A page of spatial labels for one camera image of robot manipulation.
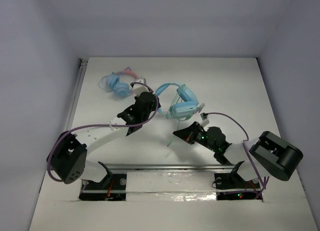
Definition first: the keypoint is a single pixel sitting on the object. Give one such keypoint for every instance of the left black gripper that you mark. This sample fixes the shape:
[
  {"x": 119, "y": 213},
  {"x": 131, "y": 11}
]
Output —
[{"x": 152, "y": 101}]

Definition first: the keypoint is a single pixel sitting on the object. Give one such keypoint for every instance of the light blue headphones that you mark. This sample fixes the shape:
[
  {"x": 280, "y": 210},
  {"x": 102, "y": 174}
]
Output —
[{"x": 185, "y": 104}]

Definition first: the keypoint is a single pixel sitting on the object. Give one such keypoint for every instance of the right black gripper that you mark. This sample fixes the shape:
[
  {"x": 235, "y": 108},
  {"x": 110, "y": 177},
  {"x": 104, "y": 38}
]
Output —
[{"x": 188, "y": 134}]

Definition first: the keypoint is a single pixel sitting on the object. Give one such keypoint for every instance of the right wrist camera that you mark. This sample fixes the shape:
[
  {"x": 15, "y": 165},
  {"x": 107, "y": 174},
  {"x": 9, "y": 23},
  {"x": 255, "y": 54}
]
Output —
[{"x": 205, "y": 119}]

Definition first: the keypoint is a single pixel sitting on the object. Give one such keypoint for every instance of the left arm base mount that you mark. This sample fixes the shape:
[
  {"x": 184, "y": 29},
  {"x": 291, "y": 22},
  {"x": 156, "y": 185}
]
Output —
[{"x": 111, "y": 188}]

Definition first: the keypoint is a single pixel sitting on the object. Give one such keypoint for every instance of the pink blue cat-ear headphones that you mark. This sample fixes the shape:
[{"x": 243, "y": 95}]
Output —
[{"x": 112, "y": 83}]

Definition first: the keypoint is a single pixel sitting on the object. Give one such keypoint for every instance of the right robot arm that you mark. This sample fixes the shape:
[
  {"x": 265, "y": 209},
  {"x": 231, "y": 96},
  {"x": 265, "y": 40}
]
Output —
[{"x": 267, "y": 155}]

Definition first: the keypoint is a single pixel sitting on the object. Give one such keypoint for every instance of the aluminium rail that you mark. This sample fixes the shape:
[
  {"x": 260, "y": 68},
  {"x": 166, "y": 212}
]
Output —
[
  {"x": 83, "y": 63},
  {"x": 140, "y": 167}
]

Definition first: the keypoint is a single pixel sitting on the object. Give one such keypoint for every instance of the aluminium rail front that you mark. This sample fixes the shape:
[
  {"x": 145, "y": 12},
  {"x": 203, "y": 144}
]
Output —
[{"x": 140, "y": 167}]

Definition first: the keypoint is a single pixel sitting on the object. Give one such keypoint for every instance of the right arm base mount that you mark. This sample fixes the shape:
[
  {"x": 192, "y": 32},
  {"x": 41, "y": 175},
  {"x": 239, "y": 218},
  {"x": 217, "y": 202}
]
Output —
[{"x": 231, "y": 186}]

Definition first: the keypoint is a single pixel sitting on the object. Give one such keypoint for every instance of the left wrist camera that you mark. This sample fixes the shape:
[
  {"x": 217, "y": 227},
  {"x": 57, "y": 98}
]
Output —
[{"x": 138, "y": 86}]

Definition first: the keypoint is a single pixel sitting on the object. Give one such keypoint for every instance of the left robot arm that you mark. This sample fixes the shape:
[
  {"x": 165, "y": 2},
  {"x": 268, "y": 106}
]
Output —
[{"x": 67, "y": 161}]

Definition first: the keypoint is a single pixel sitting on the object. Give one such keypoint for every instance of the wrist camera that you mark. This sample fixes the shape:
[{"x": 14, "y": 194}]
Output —
[
  {"x": 138, "y": 86},
  {"x": 205, "y": 119}
]

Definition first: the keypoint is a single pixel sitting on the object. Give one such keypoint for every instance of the aluminium rail left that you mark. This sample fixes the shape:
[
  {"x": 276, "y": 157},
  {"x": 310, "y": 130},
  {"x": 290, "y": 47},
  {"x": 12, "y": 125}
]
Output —
[{"x": 83, "y": 63}]

